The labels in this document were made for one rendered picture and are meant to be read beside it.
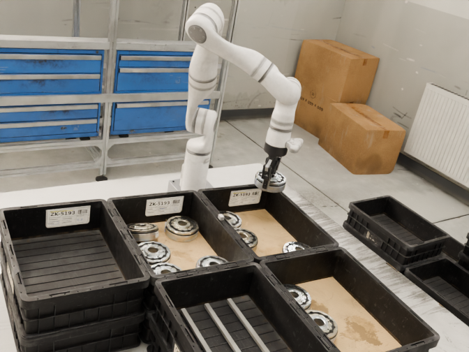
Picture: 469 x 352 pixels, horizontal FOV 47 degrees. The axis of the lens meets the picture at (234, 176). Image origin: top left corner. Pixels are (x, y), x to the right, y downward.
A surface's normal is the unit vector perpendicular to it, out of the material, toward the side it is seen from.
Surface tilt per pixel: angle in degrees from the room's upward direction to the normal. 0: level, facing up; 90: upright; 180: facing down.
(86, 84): 90
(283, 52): 90
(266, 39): 90
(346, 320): 0
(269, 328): 0
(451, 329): 0
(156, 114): 90
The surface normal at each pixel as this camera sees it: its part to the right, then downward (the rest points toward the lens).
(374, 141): 0.35, 0.45
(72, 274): 0.18, -0.88
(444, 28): -0.83, 0.11
